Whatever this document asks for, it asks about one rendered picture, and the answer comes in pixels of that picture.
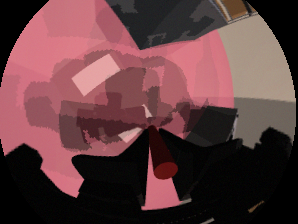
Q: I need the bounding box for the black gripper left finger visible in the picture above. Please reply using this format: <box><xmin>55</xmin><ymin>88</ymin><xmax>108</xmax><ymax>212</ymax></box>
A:
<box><xmin>72</xmin><ymin>128</ymin><xmax>150</xmax><ymax>206</ymax></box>

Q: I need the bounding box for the dark red peg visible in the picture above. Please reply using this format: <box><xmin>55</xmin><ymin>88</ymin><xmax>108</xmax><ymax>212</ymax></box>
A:
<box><xmin>148</xmin><ymin>125</ymin><xmax>178</xmax><ymax>180</ymax></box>

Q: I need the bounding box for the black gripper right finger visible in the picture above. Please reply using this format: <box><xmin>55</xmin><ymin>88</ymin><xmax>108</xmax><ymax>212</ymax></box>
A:
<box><xmin>158</xmin><ymin>128</ymin><xmax>242</xmax><ymax>201</ymax></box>

